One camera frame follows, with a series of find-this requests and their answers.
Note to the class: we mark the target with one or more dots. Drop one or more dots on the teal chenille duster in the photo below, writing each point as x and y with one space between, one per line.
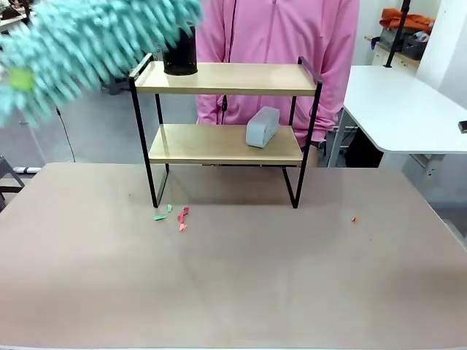
84 40

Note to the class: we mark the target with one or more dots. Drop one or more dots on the black mesh pen holder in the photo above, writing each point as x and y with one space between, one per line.
180 58

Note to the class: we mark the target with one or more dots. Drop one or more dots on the red triangular paper scrap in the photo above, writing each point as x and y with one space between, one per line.
186 210

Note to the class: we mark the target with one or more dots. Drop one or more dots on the grey fabric speaker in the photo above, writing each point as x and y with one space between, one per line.
261 127

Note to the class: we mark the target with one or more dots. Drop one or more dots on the person's left forearm pink sleeve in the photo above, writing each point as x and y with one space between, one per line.
332 105

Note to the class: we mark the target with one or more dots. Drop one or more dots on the person's left hand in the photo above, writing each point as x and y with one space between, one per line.
312 157

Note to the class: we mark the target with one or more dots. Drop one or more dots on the white desk with clutter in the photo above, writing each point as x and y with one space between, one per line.
11 22

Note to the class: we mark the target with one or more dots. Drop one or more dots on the white table with white legs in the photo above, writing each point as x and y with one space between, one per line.
36 146

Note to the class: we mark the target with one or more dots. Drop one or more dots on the black stand pole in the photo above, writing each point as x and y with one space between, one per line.
27 9

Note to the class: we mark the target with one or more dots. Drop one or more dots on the white power strip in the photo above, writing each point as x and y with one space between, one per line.
27 170

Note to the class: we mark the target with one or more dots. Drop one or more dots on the grey plastic stool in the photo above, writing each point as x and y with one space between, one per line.
118 86

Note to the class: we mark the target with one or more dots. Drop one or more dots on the person in pink hoodie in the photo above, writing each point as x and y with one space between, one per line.
277 33

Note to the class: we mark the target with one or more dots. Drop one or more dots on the dark smartwatch on wrist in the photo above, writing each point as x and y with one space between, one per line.
320 144

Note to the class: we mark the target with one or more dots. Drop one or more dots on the white cabinet with wooden top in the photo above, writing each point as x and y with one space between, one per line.
381 54

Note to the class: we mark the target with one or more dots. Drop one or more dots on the large white table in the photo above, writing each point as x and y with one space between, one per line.
397 109

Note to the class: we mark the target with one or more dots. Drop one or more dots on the black tripod pole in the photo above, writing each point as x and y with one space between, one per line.
397 33

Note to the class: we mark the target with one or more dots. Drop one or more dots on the orange cloth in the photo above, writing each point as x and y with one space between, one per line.
405 19

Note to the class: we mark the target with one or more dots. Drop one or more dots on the dark storage basket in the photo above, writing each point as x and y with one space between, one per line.
414 46

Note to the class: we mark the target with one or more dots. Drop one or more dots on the small black object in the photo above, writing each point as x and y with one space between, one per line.
463 127

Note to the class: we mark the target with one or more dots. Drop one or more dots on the black chair frame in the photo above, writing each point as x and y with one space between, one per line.
9 182

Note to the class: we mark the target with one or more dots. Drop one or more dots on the black frame wooden two-tier shelf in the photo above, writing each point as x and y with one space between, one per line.
222 84

